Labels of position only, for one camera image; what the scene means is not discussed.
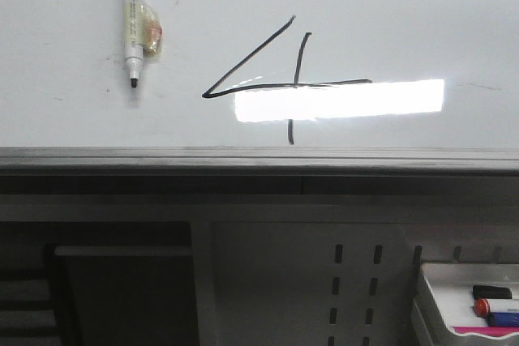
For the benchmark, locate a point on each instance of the white taped whiteboard marker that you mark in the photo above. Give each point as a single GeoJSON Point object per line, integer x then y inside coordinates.
{"type": "Point", "coordinates": [142, 37]}

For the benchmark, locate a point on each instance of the red capped marker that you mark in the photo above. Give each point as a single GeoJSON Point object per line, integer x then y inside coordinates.
{"type": "Point", "coordinates": [483, 307]}

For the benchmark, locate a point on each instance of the white marker tray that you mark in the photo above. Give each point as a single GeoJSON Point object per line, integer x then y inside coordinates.
{"type": "Point", "coordinates": [443, 308]}

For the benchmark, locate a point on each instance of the white whiteboard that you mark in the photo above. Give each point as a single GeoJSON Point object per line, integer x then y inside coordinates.
{"type": "Point", "coordinates": [428, 85]}

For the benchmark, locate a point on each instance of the white perforated stand panel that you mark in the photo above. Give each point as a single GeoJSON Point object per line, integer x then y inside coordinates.
{"type": "Point", "coordinates": [306, 270]}

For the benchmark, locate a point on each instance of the blue capped marker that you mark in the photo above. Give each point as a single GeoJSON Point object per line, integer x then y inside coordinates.
{"type": "Point", "coordinates": [503, 319]}

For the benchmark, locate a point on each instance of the pink highlighter pen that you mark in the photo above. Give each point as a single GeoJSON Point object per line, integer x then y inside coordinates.
{"type": "Point", "coordinates": [489, 331]}

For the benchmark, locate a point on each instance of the black capped marker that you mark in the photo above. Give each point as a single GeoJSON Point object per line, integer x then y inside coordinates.
{"type": "Point", "coordinates": [480, 291]}

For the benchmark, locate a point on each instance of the dark shelf unit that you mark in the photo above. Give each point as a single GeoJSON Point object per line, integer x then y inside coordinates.
{"type": "Point", "coordinates": [97, 284]}

